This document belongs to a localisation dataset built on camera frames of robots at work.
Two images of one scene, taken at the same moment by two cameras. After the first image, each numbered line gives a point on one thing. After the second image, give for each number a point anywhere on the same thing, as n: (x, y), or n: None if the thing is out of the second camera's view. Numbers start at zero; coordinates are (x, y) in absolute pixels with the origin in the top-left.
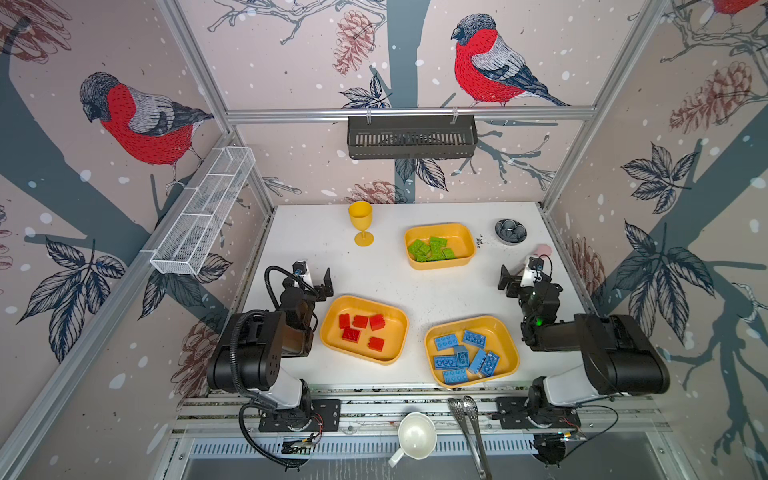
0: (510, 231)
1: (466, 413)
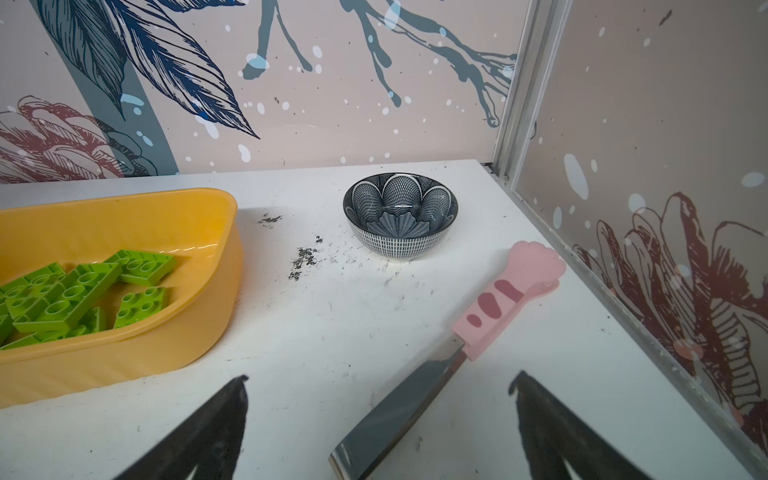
0: (400, 215)
1: None
